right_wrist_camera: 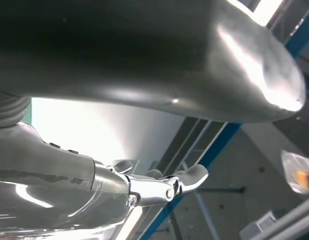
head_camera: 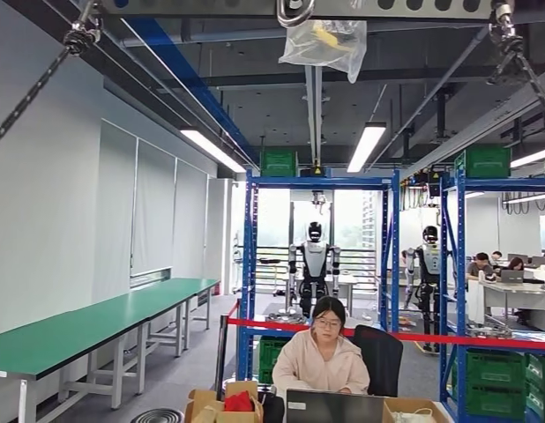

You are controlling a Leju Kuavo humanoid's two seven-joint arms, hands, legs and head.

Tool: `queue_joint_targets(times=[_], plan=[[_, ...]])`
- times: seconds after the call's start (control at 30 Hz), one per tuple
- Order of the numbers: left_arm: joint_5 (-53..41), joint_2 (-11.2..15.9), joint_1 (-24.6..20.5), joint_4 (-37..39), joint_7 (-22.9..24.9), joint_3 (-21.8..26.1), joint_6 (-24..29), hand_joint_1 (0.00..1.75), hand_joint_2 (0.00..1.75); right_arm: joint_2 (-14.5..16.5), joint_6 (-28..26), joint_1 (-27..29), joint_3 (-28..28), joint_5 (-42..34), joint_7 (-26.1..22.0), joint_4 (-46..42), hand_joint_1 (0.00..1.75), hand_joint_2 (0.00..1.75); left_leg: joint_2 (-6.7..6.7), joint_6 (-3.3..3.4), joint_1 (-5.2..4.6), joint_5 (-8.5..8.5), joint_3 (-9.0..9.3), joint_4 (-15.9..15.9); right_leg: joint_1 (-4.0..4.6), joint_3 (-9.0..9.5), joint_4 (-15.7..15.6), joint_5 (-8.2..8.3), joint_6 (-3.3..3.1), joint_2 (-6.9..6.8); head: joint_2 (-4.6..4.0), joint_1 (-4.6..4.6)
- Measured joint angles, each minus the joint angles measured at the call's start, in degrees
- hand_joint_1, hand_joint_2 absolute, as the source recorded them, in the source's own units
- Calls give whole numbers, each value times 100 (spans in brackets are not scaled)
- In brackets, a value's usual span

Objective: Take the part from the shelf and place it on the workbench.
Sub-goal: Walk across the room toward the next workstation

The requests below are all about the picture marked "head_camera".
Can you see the black ribbed round part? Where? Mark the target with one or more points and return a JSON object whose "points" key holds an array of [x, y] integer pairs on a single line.
{"points": [[157, 416]]}

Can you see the green top workbench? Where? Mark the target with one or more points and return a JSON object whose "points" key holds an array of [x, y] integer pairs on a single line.
{"points": [[78, 336]]}

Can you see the grey window railing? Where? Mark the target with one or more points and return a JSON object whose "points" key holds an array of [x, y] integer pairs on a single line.
{"points": [[272, 260]]}

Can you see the green plastic crate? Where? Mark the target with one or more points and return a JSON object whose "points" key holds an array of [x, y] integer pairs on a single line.
{"points": [[272, 359], [487, 161], [492, 369], [278, 163], [542, 368], [497, 403], [542, 400]]}

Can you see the blue steel storage rack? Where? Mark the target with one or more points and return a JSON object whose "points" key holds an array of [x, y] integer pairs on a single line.
{"points": [[246, 263], [461, 263]]}

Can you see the yellow black hoist box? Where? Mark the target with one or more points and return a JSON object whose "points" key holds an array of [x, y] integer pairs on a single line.
{"points": [[317, 171]]}

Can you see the humanoid robot white torso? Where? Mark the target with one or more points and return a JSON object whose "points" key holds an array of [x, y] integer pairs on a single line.
{"points": [[430, 260], [314, 260]]}

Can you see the metal parts pile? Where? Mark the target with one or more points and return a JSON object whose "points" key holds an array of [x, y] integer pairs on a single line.
{"points": [[488, 331], [283, 318]]}

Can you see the white roller blind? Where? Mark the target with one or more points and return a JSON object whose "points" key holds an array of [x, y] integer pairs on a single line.
{"points": [[153, 207], [116, 210], [190, 219]]}

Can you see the person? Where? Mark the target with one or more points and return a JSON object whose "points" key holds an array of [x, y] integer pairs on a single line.
{"points": [[496, 256], [479, 267], [516, 264], [321, 362]]}

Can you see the blue ceiling beam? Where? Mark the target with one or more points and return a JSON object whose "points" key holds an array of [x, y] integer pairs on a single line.
{"points": [[188, 76]]}

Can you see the clear plastic bag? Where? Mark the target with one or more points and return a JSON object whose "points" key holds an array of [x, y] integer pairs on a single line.
{"points": [[334, 49]]}

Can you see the silver carabiner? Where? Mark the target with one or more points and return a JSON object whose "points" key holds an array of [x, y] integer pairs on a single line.
{"points": [[295, 24]]}

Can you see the red cloth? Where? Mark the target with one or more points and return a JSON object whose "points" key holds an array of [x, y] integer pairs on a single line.
{"points": [[238, 403]]}

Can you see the black office chair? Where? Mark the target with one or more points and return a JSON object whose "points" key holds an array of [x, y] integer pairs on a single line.
{"points": [[382, 362]]}

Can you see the grey laptop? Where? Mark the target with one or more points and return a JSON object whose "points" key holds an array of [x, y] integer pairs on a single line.
{"points": [[512, 277], [334, 408]]}

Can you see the open cardboard box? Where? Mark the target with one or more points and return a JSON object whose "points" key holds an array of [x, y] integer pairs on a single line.
{"points": [[197, 403]]}

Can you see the grey perforated gantry bar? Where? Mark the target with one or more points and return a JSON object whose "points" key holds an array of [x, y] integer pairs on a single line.
{"points": [[387, 7]]}

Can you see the red barrier tape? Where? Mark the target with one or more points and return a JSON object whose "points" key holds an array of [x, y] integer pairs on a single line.
{"points": [[453, 338]]}

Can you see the wide grey ceiling beam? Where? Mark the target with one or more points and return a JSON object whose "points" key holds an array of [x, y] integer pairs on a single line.
{"points": [[475, 125]]}

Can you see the white office desk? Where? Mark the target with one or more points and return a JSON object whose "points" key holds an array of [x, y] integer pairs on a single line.
{"points": [[511, 296]]}

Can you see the black barrier post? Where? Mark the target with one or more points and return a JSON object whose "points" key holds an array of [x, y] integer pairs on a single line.
{"points": [[221, 362]]}

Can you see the grey wall rail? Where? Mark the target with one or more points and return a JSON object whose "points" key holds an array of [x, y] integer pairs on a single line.
{"points": [[151, 278]]}

